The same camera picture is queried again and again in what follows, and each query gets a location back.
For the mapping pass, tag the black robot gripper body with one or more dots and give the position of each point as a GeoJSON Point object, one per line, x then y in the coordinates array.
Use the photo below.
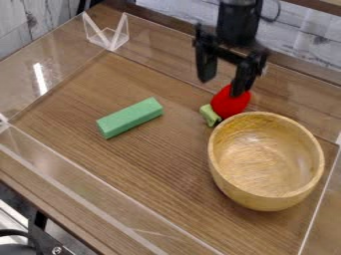
{"type": "Point", "coordinates": [231, 57]}

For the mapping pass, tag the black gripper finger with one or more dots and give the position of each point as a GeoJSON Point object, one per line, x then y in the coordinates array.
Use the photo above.
{"type": "Point", "coordinates": [248, 69]}
{"type": "Point", "coordinates": [204, 46]}

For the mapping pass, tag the red plush strawberry toy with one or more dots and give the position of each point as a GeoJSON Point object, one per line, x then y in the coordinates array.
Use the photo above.
{"type": "Point", "coordinates": [223, 106]}

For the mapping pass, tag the light wooden bowl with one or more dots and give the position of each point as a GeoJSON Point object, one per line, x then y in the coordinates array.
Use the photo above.
{"type": "Point", "coordinates": [265, 159]}

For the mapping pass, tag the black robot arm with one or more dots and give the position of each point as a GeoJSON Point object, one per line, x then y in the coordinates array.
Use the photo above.
{"type": "Point", "coordinates": [235, 29]}

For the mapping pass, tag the green foam block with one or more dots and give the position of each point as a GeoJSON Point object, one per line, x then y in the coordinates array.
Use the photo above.
{"type": "Point", "coordinates": [129, 117]}

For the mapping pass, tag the clear acrylic tray wall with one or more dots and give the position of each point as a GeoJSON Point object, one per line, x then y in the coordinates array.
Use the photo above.
{"type": "Point", "coordinates": [115, 224]}

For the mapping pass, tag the black table leg bracket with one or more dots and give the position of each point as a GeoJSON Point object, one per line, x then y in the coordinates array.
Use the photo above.
{"type": "Point", "coordinates": [47, 245]}

